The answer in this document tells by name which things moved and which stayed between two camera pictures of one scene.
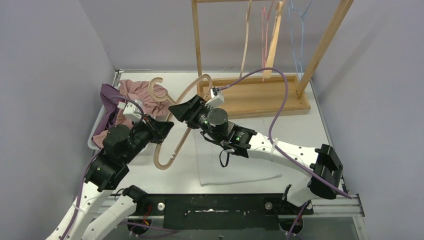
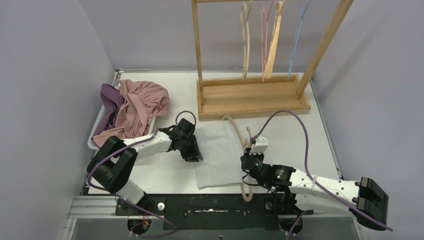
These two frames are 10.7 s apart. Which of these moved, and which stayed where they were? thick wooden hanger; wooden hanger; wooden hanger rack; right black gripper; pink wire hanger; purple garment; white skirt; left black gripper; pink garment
Moved: left black gripper; right black gripper; wooden hanger
Stayed: thick wooden hanger; wooden hanger rack; purple garment; pink garment; white skirt; pink wire hanger
